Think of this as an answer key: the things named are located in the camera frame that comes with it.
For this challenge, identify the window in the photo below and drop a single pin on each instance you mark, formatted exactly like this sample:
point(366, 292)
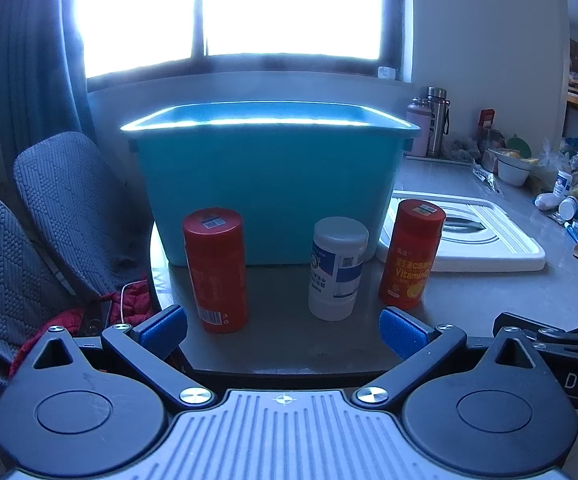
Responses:
point(229, 10)

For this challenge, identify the red cylindrical bottle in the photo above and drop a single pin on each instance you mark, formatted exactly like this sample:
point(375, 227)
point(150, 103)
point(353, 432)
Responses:
point(216, 275)

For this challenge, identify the red quilted cloth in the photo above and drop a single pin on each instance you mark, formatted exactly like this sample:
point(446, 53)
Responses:
point(136, 305)

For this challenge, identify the orange vitamin bottle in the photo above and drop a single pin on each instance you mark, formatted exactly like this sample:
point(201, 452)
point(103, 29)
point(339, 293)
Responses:
point(409, 255)

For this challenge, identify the white plastic bin lid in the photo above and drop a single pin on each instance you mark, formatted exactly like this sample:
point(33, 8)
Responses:
point(489, 240)

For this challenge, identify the dark red box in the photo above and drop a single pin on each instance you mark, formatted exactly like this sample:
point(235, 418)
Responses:
point(485, 127)

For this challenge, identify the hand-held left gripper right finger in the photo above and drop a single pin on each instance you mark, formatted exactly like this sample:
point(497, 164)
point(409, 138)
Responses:
point(400, 332)

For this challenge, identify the blue plastic storage bin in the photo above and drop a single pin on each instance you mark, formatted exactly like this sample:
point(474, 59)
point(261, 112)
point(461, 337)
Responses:
point(269, 190)

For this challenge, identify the small white lying bottle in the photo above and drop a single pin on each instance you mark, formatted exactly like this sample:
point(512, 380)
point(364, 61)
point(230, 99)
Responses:
point(546, 201)

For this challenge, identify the small white sill box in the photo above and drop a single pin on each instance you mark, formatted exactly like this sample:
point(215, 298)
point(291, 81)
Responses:
point(387, 73)

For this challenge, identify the clear plastic bag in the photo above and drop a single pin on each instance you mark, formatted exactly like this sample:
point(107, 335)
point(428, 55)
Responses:
point(551, 160)

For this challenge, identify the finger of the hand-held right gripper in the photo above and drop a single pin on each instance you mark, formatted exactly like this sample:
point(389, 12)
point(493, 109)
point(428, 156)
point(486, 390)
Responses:
point(529, 327)

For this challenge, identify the pink water bottle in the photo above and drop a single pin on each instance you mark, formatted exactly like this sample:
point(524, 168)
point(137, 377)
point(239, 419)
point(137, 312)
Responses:
point(419, 125)

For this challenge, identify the blue curtain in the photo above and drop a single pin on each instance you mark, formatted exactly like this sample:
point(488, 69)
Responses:
point(39, 50)

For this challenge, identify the blue label white bottle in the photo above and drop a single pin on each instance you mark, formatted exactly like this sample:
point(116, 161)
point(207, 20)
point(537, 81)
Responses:
point(563, 184)

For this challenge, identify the grey knitted chair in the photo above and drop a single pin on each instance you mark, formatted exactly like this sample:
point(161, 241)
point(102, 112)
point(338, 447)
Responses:
point(74, 200)
point(4, 280)

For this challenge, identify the grey round desktop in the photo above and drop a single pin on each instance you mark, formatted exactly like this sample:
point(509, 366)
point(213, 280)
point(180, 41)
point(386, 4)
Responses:
point(479, 305)

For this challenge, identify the stainless steel thermos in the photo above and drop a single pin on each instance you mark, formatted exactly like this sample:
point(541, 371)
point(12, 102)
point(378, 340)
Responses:
point(437, 120)

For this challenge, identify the flat white tray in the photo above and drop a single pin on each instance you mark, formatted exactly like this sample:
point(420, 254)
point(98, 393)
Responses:
point(451, 160)

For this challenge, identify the green round lid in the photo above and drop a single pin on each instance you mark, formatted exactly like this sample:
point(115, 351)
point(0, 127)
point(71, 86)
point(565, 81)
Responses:
point(520, 144)

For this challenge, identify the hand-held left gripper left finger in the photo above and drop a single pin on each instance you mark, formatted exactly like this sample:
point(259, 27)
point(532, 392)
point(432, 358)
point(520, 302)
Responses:
point(165, 331)

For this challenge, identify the white ribbed bowl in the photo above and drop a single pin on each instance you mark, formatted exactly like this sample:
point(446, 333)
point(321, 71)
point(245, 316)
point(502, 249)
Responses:
point(514, 172)

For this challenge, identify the white wide cap bottle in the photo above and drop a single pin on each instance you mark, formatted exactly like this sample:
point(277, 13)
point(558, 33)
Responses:
point(568, 207)

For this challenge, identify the silver foil packet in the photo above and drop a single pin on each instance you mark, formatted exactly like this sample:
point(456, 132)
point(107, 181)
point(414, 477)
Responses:
point(486, 179)

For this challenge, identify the white medicine bottle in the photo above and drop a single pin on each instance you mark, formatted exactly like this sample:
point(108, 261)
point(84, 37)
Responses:
point(336, 270)

